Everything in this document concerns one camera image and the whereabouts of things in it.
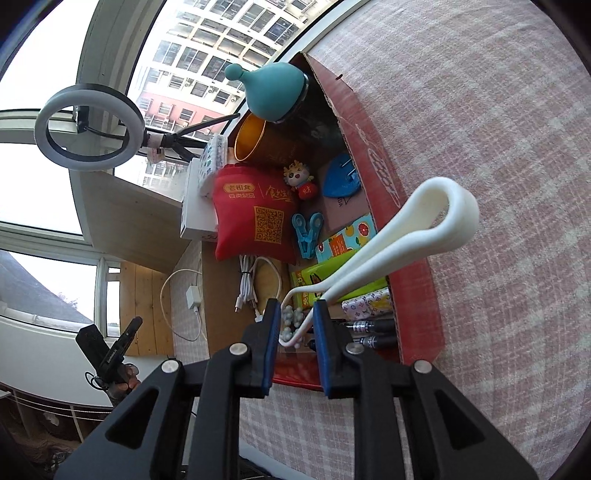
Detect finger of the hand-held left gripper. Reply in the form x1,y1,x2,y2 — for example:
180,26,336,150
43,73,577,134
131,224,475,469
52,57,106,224
102,318,143,374

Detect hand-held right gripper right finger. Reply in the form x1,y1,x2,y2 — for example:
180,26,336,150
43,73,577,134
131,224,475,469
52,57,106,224
313,300,541,480

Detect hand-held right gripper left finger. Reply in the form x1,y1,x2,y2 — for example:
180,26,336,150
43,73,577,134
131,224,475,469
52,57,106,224
53,298,282,480

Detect patterned slim tube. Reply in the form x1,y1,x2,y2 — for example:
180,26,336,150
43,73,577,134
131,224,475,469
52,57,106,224
342,287,394,320

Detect white charging cable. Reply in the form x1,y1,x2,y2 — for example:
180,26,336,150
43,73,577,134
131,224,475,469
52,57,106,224
160,268,208,343

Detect white silicone tongs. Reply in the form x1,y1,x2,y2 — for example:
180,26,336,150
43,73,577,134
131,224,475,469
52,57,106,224
278,178,479,352

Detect red cardboard box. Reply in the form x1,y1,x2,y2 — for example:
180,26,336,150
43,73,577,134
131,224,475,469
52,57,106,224
203,52,446,393

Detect person's left hand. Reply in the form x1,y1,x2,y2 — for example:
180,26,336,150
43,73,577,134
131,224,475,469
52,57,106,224
108,362,141,398

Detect pine plank panel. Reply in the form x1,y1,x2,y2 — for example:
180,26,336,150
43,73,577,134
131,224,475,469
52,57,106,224
119,261,176,357

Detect green tube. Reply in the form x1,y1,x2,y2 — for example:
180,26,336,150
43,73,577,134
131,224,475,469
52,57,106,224
290,258,389,311

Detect fruit print cream tube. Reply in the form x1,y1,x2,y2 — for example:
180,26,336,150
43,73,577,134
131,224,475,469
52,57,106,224
315,213,374,264

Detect blue clothespin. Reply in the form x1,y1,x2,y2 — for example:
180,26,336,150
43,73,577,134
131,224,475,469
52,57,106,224
291,212,326,258

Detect light wooden board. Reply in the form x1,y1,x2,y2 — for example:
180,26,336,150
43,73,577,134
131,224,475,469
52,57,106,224
69,168,195,275

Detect red fabric pouch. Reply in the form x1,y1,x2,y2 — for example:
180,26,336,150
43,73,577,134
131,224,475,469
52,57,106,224
213,165,301,265

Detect brown flat case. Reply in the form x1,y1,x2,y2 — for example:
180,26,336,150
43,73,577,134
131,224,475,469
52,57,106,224
318,185,372,227

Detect white carton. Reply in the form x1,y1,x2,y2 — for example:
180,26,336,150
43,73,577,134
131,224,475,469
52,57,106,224
180,161,220,241

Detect small dragon figurine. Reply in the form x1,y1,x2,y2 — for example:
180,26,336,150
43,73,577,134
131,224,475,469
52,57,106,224
283,160,317,200

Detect blue heart-shaped clip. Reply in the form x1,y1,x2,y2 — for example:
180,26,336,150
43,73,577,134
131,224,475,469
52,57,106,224
322,154,362,199

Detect printed tissue pack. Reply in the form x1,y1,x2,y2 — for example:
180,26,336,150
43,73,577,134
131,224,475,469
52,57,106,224
198,135,230,198

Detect gold metal cup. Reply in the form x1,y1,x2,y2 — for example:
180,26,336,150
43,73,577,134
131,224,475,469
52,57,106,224
233,113,342,169

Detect teal bulb-shaped diffuser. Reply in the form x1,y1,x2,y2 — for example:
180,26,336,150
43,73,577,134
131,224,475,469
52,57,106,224
225,62,340,139

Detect bundled white cable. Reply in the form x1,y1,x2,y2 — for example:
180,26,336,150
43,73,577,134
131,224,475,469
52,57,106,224
235,255,283,324

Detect ring light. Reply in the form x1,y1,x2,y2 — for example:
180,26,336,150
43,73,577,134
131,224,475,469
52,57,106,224
34,83,147,172

